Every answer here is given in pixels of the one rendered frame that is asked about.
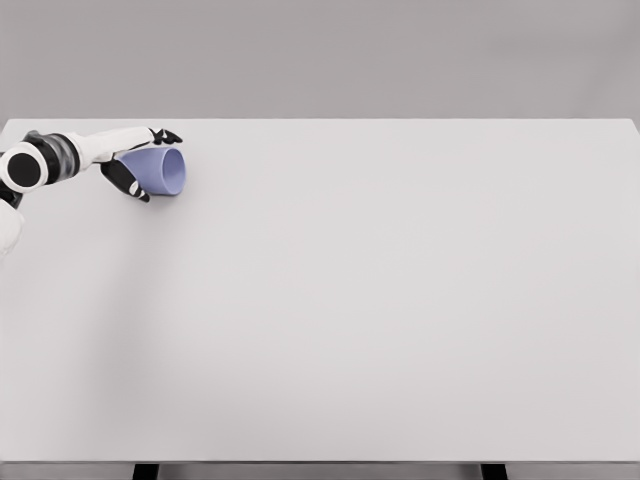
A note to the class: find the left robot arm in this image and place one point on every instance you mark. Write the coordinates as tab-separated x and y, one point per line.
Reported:
47	160

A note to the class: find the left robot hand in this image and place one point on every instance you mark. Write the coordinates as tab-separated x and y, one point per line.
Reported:
119	141

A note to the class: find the lavender plastic cup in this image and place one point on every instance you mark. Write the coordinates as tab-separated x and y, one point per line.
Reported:
159	170

